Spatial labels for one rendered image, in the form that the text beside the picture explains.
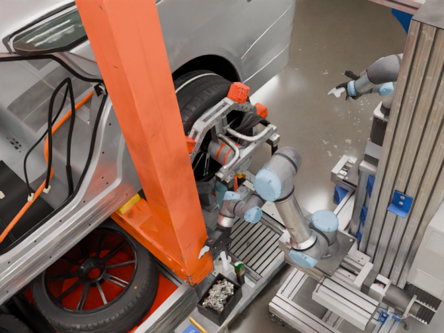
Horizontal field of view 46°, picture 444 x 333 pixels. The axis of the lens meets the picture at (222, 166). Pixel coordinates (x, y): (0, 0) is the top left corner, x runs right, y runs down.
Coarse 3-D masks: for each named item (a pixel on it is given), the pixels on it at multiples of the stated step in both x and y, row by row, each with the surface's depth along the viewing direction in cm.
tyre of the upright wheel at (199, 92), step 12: (192, 72) 270; (204, 72) 274; (180, 84) 264; (192, 84) 262; (204, 84) 262; (216, 84) 266; (228, 84) 268; (180, 96) 258; (192, 96) 256; (204, 96) 256; (216, 96) 260; (180, 108) 255; (192, 108) 253; (204, 108) 258; (192, 120) 255; (204, 180) 294
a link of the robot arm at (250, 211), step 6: (252, 198) 232; (258, 198) 232; (240, 204) 231; (246, 204) 230; (252, 204) 230; (258, 204) 231; (234, 210) 232; (240, 210) 229; (246, 210) 228; (252, 210) 227; (258, 210) 228; (240, 216) 230; (246, 216) 228; (252, 216) 226; (258, 216) 229; (252, 222) 228
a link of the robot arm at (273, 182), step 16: (272, 160) 196; (288, 160) 195; (256, 176) 194; (272, 176) 190; (288, 176) 194; (272, 192) 192; (288, 192) 195; (288, 208) 201; (288, 224) 206; (304, 224) 208; (304, 240) 211; (320, 240) 217; (304, 256) 212
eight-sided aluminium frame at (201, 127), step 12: (216, 108) 258; (228, 108) 258; (240, 108) 267; (252, 108) 276; (204, 120) 257; (216, 120) 257; (192, 132) 254; (204, 132) 253; (252, 132) 291; (240, 144) 298; (192, 156) 256; (216, 180) 296; (204, 192) 284
